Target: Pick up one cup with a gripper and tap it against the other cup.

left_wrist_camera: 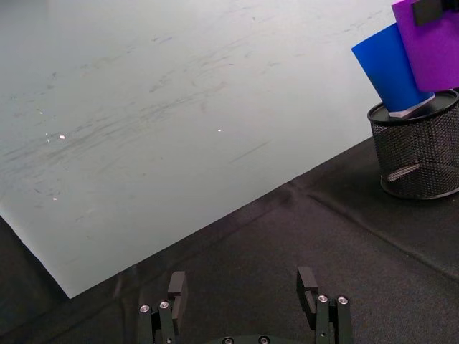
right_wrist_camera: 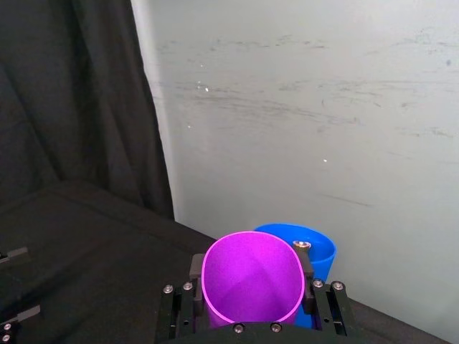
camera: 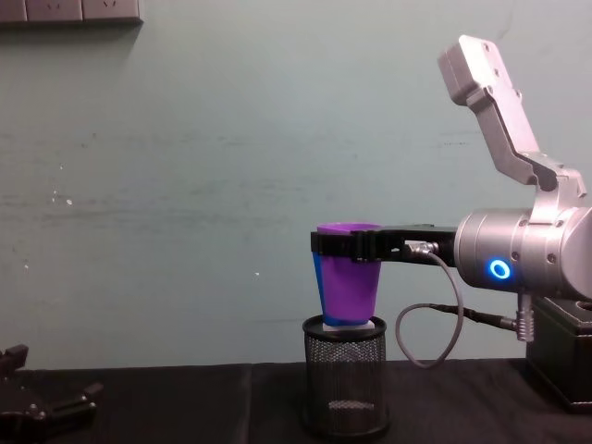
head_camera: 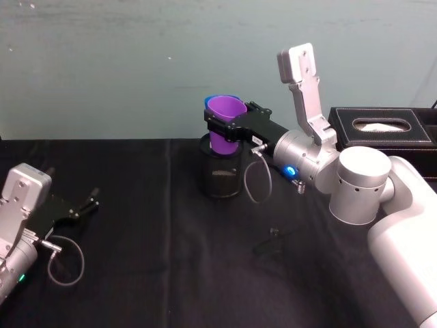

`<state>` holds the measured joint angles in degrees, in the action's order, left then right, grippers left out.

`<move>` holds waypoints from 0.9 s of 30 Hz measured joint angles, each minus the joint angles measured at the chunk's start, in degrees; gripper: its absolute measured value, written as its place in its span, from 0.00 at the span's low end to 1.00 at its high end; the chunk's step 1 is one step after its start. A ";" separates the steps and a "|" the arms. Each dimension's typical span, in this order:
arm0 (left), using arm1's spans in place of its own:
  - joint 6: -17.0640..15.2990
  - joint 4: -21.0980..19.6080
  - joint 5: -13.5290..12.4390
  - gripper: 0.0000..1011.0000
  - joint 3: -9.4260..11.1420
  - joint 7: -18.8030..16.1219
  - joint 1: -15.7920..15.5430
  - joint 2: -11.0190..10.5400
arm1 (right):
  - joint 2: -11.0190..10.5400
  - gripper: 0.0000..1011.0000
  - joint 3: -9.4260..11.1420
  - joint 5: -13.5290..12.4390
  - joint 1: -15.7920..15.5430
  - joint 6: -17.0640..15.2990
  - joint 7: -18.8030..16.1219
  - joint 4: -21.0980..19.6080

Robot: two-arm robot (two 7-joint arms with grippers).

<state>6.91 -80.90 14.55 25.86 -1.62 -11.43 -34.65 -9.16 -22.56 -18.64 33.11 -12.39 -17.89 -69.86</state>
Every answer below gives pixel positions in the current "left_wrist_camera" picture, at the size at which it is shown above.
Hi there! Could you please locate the black table cloth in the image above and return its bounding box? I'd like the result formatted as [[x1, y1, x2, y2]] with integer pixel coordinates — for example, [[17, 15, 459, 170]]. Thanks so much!
[[0, 134, 459, 344]]

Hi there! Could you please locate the blue rolled card sheet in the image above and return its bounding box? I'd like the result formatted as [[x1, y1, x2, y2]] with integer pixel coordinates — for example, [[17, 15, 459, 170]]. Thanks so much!
[[351, 21, 436, 119]]

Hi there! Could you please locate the purple card sheet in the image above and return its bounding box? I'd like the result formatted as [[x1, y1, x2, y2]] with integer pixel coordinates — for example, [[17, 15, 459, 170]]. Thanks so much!
[[390, 0, 459, 92]]

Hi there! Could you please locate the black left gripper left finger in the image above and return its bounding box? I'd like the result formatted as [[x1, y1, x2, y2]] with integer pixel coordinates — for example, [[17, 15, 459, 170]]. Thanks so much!
[[137, 271, 189, 344]]

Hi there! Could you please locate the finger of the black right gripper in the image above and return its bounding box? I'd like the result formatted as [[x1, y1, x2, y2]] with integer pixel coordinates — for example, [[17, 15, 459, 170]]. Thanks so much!
[[411, 0, 444, 27]]

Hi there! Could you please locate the black mesh pen cup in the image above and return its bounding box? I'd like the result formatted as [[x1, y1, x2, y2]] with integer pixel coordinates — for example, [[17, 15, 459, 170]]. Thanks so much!
[[366, 88, 459, 200]]

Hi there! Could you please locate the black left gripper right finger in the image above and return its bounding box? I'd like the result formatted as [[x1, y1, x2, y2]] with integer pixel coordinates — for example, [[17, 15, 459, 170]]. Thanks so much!
[[296, 266, 354, 344]]

